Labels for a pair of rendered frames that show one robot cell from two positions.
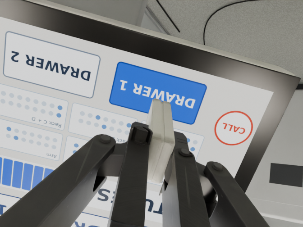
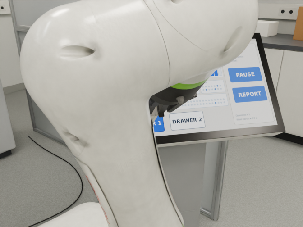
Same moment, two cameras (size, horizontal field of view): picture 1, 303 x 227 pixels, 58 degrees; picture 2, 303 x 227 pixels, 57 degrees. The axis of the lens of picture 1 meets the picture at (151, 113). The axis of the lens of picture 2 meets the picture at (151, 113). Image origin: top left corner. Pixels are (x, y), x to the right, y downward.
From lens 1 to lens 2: 44 cm
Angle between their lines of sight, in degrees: 16
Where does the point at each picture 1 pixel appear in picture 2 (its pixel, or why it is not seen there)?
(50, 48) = (189, 126)
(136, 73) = (156, 129)
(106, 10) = (171, 151)
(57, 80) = (183, 115)
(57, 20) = (190, 137)
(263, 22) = (37, 204)
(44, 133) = not seen: hidden behind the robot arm
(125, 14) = (162, 152)
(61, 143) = not seen: hidden behind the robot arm
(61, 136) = not seen: hidden behind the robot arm
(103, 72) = (168, 124)
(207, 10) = (86, 194)
